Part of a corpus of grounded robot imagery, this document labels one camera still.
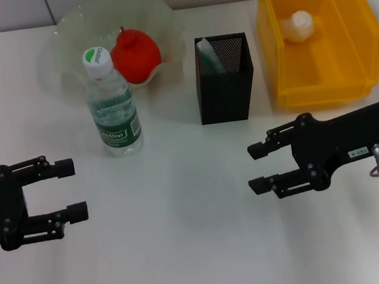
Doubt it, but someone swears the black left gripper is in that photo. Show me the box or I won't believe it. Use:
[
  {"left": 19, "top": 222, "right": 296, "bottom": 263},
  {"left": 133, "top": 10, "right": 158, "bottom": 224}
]
[{"left": 0, "top": 152, "right": 92, "bottom": 253}]

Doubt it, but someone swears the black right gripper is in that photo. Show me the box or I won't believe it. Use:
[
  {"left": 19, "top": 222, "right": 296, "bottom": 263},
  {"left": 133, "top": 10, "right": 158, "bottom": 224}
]
[{"left": 241, "top": 101, "right": 379, "bottom": 203}]

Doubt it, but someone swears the clear water bottle green label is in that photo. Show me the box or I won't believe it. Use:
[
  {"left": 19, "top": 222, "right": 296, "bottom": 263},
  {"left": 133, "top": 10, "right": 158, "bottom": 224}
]
[{"left": 80, "top": 42, "right": 147, "bottom": 162}]

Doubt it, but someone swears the green utility knife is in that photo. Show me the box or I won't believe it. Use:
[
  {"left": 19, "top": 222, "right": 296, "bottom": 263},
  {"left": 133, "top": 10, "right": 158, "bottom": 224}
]
[{"left": 195, "top": 36, "right": 227, "bottom": 77}]

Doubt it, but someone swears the white paper ball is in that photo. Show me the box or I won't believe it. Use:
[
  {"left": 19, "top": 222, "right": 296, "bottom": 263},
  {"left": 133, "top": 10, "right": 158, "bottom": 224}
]
[{"left": 279, "top": 8, "right": 322, "bottom": 45}]

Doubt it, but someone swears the red-orange toy orange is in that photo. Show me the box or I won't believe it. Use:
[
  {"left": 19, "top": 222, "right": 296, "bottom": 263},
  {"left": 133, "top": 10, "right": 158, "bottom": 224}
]
[{"left": 107, "top": 22, "right": 164, "bottom": 87}]

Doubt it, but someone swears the black mesh pen holder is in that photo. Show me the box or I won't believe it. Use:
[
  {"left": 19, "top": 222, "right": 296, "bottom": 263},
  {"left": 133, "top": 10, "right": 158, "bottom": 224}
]
[{"left": 191, "top": 31, "right": 261, "bottom": 127}]

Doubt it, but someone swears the translucent green glass fruit plate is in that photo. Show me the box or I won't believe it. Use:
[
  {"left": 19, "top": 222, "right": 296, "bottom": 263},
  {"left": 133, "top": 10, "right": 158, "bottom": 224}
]
[{"left": 46, "top": 0, "right": 193, "bottom": 109}]

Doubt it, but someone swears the yellow plastic bin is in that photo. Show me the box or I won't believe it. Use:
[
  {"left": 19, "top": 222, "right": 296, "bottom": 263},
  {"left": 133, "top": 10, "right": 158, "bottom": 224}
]
[{"left": 254, "top": 0, "right": 379, "bottom": 113}]

